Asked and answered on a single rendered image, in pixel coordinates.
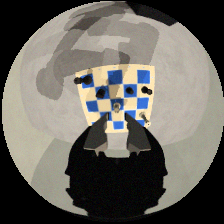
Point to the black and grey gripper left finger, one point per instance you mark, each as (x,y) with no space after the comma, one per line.
(89,143)

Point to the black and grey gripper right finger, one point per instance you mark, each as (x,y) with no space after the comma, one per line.
(144,143)

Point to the blue and cream chessboard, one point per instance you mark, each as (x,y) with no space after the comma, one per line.
(114,79)

